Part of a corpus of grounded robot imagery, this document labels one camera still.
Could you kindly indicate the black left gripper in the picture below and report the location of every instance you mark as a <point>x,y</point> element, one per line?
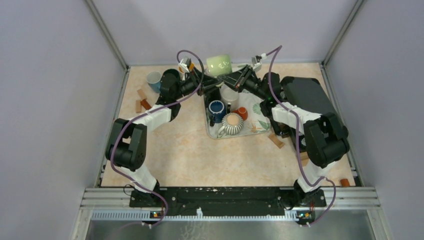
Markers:
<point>204,81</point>

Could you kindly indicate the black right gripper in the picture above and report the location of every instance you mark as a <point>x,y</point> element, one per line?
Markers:
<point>237,79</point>

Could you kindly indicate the white ribbed mug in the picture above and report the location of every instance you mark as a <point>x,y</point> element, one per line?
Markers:
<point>230,98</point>

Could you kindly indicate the light green mug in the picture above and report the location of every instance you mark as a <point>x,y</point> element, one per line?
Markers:
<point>219,65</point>

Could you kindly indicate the small orange cup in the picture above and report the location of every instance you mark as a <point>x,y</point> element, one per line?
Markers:
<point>243,112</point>

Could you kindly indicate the grey striped mug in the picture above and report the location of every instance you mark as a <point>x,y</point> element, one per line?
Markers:
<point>232,124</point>

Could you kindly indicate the light blue dotted mug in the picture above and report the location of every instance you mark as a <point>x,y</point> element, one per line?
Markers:
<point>153,79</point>

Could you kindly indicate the dark green mug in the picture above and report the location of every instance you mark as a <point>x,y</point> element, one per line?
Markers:
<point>171,73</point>

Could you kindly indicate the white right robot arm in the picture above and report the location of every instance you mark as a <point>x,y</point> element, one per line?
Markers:
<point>305,126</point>

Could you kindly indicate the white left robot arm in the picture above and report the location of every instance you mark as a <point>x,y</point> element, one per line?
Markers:
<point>126,148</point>

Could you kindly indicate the navy blue mug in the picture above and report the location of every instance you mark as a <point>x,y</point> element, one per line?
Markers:
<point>217,111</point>

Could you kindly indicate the floral white serving tray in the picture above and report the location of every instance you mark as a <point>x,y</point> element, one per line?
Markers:
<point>256,123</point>

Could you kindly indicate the tan wooden block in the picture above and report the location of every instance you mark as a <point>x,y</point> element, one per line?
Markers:
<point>141,94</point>

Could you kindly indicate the reddish brown wooden block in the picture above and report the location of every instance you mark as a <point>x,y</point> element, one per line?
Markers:
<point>145,104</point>

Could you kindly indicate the light wooden block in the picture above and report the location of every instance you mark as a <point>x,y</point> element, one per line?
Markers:
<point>274,138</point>

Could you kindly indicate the black poker chip case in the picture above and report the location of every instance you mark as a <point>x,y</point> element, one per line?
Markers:
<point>308,94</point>

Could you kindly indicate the stacked wooden blocks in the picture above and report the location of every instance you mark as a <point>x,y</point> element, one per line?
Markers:
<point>304,158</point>

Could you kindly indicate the small orange cylinder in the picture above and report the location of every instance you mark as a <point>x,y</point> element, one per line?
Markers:
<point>344,183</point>

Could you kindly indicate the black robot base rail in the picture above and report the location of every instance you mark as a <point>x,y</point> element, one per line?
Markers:
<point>227,201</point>

